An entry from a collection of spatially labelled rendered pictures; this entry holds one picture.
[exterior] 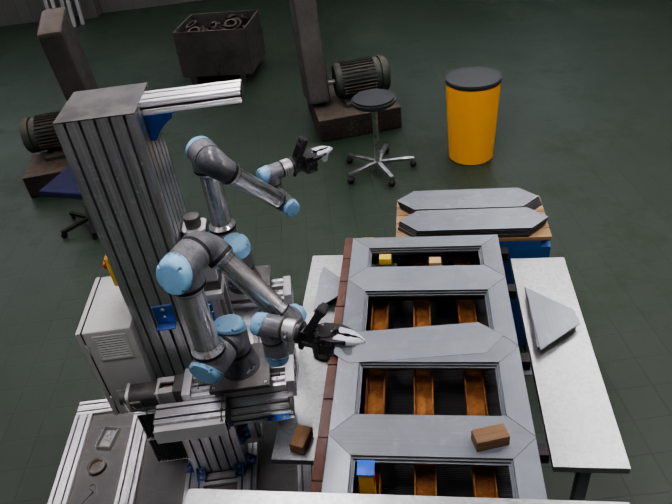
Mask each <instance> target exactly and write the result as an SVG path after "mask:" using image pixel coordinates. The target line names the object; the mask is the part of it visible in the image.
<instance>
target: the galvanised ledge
mask: <svg viewBox="0 0 672 504"><path fill-rule="evenodd" d="M342 260H343V255H325V256H313V258H312V263H311V268H310V273H309V278H308V283H307V288H306V293H305V297H304V302H303V308H304V309H305V310H306V312H307V318H306V320H305V321H306V323H307V324H308V323H309V321H310V320H311V318H312V317H313V315H314V313H315V312H314V311H313V309H314V304H315V299H316V294H317V289H318V283H319V278H320V273H322V269H323V268H324V267H326V268H327V269H328V270H330V271H331V272H333V273H334V274H335V275H337V276H338V277H340V275H341V267H342ZM336 303H337V297H336V298H335V299H333V300H331V301H330V302H328V303H326V304H328V305H329V308H328V312H327V315H326V316H324V318H322V319H321V320H320V321H319V323H318V324H320V323H325V322H326V323H332V322H333V323H334V317H335V310H336ZM327 366H328V360H320V359H319V358H318V357H316V356H314V354H313V351H312V348H309V347H304V348H303V350H301V354H300V364H299V373H298V383H297V396H294V404H295V417H294V418H290V419H285V420H279V424H278V429H277V434H276V439H275V444H274V448H273V453H272V458H271V460H272V464H297V465H313V464H314V457H315V450H316V443H317V438H318V437H317V436H318V429H319V422H320V415H321V408H322V401H323V394H324V387H325V380H326V373H327ZM298 424H300V425H304V426H308V427H312V431H313V437H312V439H311V441H310V443H309V446H308V448H307V450H306V453H305V455H301V454H297V453H293V452H291V451H290V447H289V443H290V441H291V439H292V437H293V434H294V432H295V430H296V428H297V426H298Z"/></svg>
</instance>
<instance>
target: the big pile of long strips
mask: <svg viewBox="0 0 672 504"><path fill-rule="evenodd" d="M397 202H398V205H399V206H400V209H401V210H403V211H405V212H407V213H409V214H411V215H409V216H407V217H406V218H404V219H402V220H401V221H400V222H399V224H398V225H399V227H398V229H397V230H399V231H401V232H403V233H405V234H406V235H408V236H410V237H420V236H459V235H497V234H498V238H502V237H529V236H530V235H532V234H533V233H535V232H536V231H538V230H539V229H541V228H542V227H543V226H545V225H546V222H547V220H548V218H549V217H548V216H546V215H544V214H541V213H539V212H537V211H535V209H536V208H538V207H539V206H541V205H542V203H541V200H540V198H539V196H537V195H535V194H532V193H530V192H527V191H525V190H523V189H520V188H491V189H461V190H432V191H413V192H411V193H410V194H408V195H406V196H404V197H402V198H401V199H399V200H397Z"/></svg>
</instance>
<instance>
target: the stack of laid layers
mask: <svg viewBox="0 0 672 504"><path fill-rule="evenodd" d="M449 252H478V253H479V260H480V265H484V262H483V255H482V248H481V246H443V247H401V248H369V258H368V267H371V265H372V254H404V253H449ZM455 296H485V303H486V310H487V317H488V324H489V328H491V329H493V322H492V315H491V309H490V302H489V295H488V289H483V290H411V291H366V292H365V303H364V314H363V326H362V331H366V326H367V314H368V301H369V298H374V297H455ZM493 330H494V329H493ZM517 347H518V345H517V344H516V343H514V342H512V341H511V340H509V339H508V338H506V337H504V336H503V337H502V338H501V339H500V340H499V341H498V342H497V343H496V344H495V345H494V346H493V347H492V348H491V349H490V350H489V351H488V352H487V353H477V354H464V355H451V356H438V357H425V358H412V359H399V360H386V361H372V362H359V371H358V382H357V393H356V405H355V414H359V412H360V399H361V387H362V375H363V369H485V370H495V374H496V381H497V388H498V395H499V402H500V409H501V416H507V415H506V409H505V402H504V396H503V389H502V382H501V376H500V369H499V362H500V361H501V360H502V359H504V358H505V357H506V356H507V355H508V354H510V353H511V352H512V351H513V350H515V349H516V348H517ZM357 460H375V464H402V465H443V466H483V467H509V473H510V480H511V487H512V494H513V499H519V496H518V490H517V483H516V476H515V470H514V463H513V459H498V458H455V457H411V456H367V455H351V461H350V472H349V483H348V493H351V494H353V485H354V473H355V463H357Z"/></svg>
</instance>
